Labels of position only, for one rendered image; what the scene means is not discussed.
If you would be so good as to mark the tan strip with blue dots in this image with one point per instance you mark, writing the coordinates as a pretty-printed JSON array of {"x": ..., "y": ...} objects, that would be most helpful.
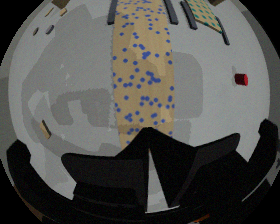
[{"x": 142, "y": 69}]

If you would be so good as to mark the tan strip with teal dots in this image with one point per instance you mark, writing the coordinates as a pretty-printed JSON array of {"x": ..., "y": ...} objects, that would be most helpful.
[{"x": 203, "y": 14}]

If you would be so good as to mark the small red block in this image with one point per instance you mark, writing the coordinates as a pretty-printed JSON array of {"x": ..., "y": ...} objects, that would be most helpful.
[{"x": 241, "y": 79}]

